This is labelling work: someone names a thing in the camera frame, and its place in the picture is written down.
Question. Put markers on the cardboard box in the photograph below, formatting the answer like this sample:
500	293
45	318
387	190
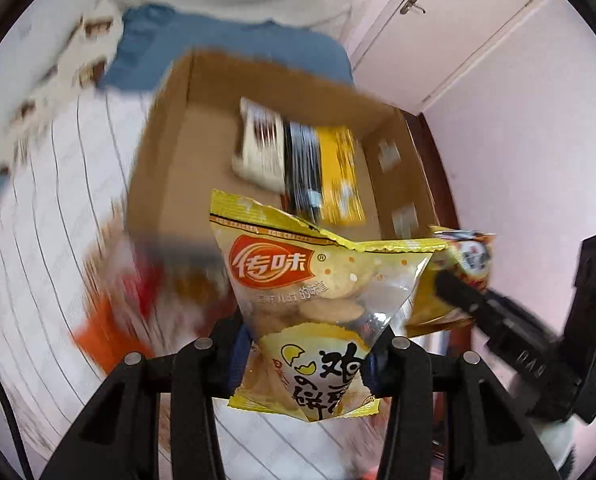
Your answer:
178	160

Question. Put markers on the orange snack packet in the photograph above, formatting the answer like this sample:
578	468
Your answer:
108	337

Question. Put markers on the white door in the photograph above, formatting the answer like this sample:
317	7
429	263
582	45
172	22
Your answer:
458	25

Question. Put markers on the yellow flat snack packet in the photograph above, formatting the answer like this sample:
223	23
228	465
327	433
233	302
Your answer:
340	175

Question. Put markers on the dark red snack packet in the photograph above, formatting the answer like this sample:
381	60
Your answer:
145	282

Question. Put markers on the blue blanket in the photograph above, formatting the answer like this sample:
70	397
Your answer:
218	45

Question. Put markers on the white printed bed sheet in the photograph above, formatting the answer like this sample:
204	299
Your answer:
53	210

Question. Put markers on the white brown printed cloth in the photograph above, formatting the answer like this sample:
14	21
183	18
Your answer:
73	70

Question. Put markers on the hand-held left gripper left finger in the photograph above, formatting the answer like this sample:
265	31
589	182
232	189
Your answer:
198	385

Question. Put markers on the person's right hand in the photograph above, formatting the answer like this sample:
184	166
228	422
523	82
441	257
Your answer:
558	445

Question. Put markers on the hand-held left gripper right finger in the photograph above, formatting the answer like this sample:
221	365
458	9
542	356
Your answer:
403	385

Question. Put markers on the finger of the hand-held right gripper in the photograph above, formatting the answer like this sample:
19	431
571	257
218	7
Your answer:
465	297

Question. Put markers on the yellow egg cracker packet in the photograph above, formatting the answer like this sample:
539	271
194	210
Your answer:
288	280

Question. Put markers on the yellow cartoon snack packet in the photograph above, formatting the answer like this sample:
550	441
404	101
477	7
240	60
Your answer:
428	305

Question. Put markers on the white brown snack packet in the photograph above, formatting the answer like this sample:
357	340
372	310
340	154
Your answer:
260	145

